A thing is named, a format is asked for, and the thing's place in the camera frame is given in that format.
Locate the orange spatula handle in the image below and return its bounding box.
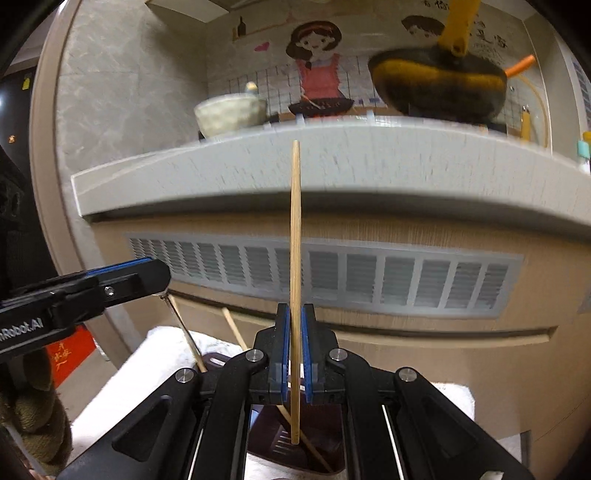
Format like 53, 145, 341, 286
505, 54, 536, 78

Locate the red door mat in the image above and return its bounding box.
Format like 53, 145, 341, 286
46, 324, 96, 386

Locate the large grey vent grille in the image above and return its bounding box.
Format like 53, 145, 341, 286
127, 233, 525, 319

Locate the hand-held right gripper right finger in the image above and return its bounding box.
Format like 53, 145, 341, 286
301, 303, 536, 480

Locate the boy wall sticker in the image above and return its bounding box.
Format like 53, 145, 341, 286
401, 15, 439, 49

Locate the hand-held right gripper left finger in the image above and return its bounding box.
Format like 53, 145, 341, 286
58, 302, 291, 480

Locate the purple plastic utensil container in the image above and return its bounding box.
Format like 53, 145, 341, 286
198, 352, 347, 474

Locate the wooden kitchen cabinet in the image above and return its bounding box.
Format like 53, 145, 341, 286
83, 212, 591, 462

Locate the yellow gas hose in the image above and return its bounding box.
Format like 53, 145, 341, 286
508, 76, 552, 149

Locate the light wooden chopstick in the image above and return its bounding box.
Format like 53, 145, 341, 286
222, 308, 334, 474
288, 140, 304, 445

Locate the white lace tablecloth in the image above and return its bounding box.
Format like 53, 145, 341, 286
69, 325, 476, 480

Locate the girl wall sticker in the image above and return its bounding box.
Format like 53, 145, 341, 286
285, 23, 355, 116

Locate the black wok yellow handle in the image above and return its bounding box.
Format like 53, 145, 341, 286
368, 0, 509, 123

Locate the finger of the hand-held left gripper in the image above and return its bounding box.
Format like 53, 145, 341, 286
9, 259, 172, 324
18, 257, 155, 289

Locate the white ceramic bowl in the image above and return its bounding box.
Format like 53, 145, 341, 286
194, 82, 269, 139

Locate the grey kitchen countertop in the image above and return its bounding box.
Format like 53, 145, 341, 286
71, 115, 591, 217

